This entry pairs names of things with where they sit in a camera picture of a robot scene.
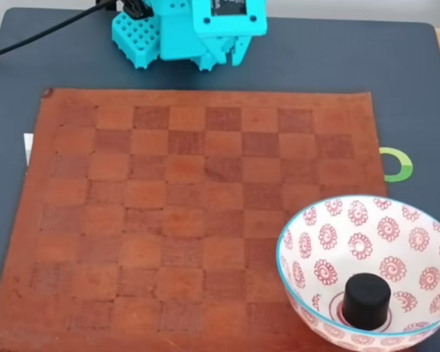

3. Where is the black cylinder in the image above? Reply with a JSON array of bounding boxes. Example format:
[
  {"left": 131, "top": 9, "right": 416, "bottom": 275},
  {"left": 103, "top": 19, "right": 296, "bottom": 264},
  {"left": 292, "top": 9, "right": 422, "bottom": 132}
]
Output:
[{"left": 342, "top": 273, "right": 392, "bottom": 330}]

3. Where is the white bowl red flower print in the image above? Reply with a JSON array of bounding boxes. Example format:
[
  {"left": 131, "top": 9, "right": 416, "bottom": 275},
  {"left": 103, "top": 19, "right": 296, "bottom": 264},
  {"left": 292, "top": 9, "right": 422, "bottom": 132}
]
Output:
[{"left": 276, "top": 194, "right": 440, "bottom": 352}]

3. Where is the brown leather chessboard mat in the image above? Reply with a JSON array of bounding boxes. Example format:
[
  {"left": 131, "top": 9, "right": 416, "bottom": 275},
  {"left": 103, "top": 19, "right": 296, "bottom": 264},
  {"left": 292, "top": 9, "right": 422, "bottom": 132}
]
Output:
[{"left": 0, "top": 87, "right": 389, "bottom": 352}]

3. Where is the teal framed camera board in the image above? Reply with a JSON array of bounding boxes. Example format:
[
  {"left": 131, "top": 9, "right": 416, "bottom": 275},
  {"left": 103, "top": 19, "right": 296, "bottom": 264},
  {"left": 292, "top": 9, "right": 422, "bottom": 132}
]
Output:
[{"left": 191, "top": 0, "right": 269, "bottom": 38}]

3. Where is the thick black cable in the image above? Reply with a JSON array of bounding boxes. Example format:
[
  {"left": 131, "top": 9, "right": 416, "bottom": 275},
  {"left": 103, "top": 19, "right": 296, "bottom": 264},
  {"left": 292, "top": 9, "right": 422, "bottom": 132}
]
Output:
[{"left": 0, "top": 0, "right": 150, "bottom": 67}]

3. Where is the green ring sticker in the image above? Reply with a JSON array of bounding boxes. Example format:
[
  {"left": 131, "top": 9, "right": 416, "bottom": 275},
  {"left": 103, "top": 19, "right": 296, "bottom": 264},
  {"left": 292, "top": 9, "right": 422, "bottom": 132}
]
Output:
[{"left": 379, "top": 147, "right": 414, "bottom": 183}]

